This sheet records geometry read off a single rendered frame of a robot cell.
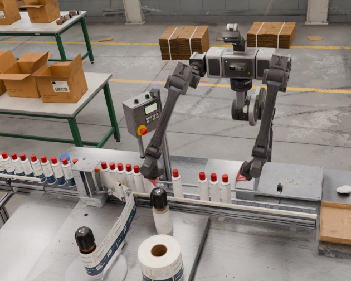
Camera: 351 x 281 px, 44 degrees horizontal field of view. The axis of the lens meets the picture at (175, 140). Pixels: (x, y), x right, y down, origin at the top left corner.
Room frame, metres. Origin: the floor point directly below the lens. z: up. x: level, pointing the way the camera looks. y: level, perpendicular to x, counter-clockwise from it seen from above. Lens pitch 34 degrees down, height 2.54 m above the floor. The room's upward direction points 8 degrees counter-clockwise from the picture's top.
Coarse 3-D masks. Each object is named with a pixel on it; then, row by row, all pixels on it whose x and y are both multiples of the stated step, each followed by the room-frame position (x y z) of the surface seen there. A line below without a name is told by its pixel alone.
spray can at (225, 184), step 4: (224, 176) 1.79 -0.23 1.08; (224, 180) 1.78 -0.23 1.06; (228, 180) 1.80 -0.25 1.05; (224, 184) 1.77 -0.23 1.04; (228, 184) 1.77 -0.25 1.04; (224, 188) 1.77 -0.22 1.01; (228, 188) 1.77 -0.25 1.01; (224, 192) 1.77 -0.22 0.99; (228, 192) 1.77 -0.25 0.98; (224, 196) 1.77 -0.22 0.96; (228, 196) 1.77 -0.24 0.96; (224, 200) 1.77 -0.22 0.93; (228, 200) 1.77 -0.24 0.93
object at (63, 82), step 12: (72, 60) 3.54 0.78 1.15; (48, 72) 3.78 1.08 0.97; (60, 72) 3.79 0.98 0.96; (72, 72) 3.52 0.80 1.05; (36, 84) 3.59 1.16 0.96; (48, 84) 3.54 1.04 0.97; (60, 84) 3.50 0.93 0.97; (72, 84) 3.48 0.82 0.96; (84, 84) 3.68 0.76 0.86; (48, 96) 3.55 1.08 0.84; (60, 96) 3.51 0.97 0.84; (72, 96) 3.47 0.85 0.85
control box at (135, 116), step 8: (136, 96) 2.08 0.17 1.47; (144, 96) 2.07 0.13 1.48; (152, 96) 2.05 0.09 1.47; (128, 104) 2.00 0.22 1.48; (136, 104) 1.99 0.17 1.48; (144, 104) 2.00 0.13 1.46; (128, 112) 1.99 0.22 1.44; (136, 112) 1.97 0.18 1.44; (144, 112) 1.99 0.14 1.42; (152, 112) 2.02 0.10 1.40; (128, 120) 2.01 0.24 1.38; (136, 120) 1.96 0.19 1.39; (144, 120) 1.99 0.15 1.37; (128, 128) 2.02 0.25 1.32; (136, 128) 1.96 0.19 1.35; (152, 128) 2.01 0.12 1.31; (136, 136) 1.96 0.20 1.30
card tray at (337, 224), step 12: (324, 204) 1.72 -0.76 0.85; (336, 204) 1.70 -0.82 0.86; (348, 204) 1.67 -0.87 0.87; (324, 216) 1.64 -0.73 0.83; (336, 216) 1.63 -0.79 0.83; (348, 216) 1.62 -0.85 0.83; (324, 228) 1.56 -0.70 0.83; (336, 228) 1.55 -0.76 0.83; (348, 228) 1.54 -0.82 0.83; (324, 240) 1.48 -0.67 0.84; (336, 240) 1.46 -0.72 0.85; (348, 240) 1.44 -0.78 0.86
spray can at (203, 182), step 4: (200, 172) 1.85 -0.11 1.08; (200, 176) 1.83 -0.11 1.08; (204, 176) 1.83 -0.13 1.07; (200, 180) 1.83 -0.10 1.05; (204, 180) 1.82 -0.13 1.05; (200, 184) 1.82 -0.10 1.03; (204, 184) 1.81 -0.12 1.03; (200, 188) 1.82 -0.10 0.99; (204, 188) 1.81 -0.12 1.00; (200, 192) 1.82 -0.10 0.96; (204, 192) 1.81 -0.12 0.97; (208, 192) 1.83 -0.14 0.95; (200, 196) 1.83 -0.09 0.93; (204, 196) 1.81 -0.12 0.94; (208, 196) 1.83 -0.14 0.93; (204, 200) 1.81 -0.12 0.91; (208, 200) 1.82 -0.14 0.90
